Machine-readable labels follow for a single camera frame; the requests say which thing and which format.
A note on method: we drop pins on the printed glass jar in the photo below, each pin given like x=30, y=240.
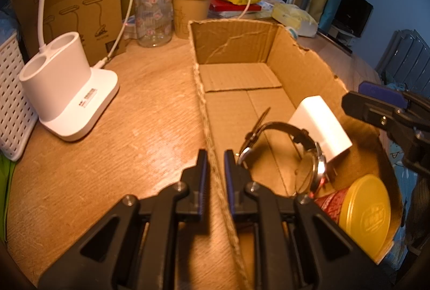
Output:
x=153, y=17

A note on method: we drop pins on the black wristwatch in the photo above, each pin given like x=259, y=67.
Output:
x=319, y=155

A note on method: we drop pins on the stack of brown paper cups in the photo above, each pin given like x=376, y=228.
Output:
x=191, y=7

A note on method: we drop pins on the red flat box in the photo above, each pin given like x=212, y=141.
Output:
x=231, y=7

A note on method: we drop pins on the white plastic basket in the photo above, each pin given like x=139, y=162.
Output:
x=13, y=98

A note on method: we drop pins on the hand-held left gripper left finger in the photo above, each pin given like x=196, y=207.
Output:
x=201, y=182

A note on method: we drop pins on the red tin can gold lid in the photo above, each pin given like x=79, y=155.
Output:
x=366, y=216

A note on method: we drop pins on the white TV stand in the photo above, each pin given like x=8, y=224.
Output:
x=341, y=36

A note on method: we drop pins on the black monitor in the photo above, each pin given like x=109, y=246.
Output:
x=352, y=12

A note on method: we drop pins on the cardboard box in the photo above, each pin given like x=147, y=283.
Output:
x=242, y=108

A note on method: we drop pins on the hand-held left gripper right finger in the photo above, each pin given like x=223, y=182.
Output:
x=231, y=182

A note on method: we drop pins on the white desk lamp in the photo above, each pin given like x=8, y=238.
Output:
x=67, y=101

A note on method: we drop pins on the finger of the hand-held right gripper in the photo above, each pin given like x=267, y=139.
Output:
x=373, y=111
x=381, y=93

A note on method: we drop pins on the white charger adapter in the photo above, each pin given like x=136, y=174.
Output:
x=322, y=128

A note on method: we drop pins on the grey bed headboard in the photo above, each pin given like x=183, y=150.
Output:
x=406, y=54

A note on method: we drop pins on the yellow tissue pack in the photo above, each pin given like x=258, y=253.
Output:
x=295, y=19

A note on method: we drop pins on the long white packet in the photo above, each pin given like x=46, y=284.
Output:
x=270, y=2

